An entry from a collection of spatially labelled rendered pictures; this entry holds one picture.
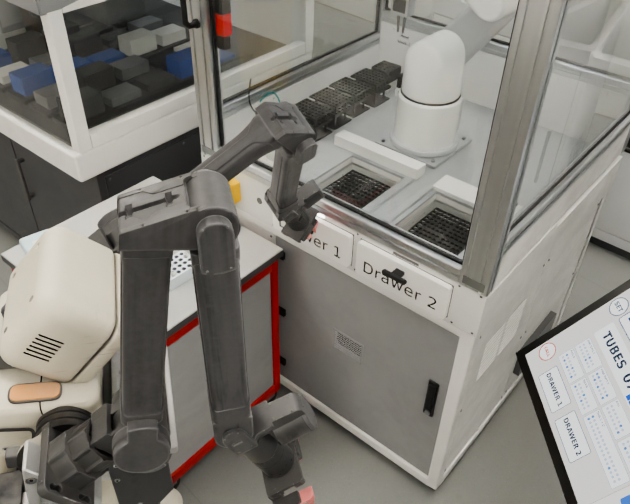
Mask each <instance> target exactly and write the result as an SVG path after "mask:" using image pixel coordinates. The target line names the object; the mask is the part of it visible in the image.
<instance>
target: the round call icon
mask: <svg viewBox="0 0 630 504"><path fill-rule="evenodd" d="M536 351H537V354H538V357H539V359H540V362H541V365H543V364H544V363H546V362H547V361H549V360H551V359H552V358H554V357H555V356H557V355H559V352H558V350H557V347H556V345H555V342H554V340H553V338H552V339H551V340H549V341H548V342H546V343H545V344H543V345H541V346H540V347H538V348H537V349H536Z"/></svg>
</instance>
